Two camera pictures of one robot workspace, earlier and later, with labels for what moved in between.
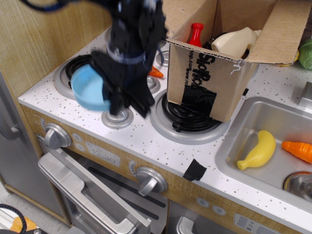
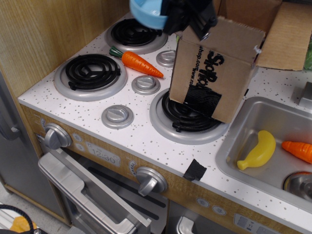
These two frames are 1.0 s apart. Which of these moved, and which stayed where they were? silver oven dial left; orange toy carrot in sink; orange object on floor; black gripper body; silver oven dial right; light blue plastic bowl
Moved: black gripper body; light blue plastic bowl
Stayed: silver oven dial right; orange toy carrot in sink; silver oven dial left; orange object on floor
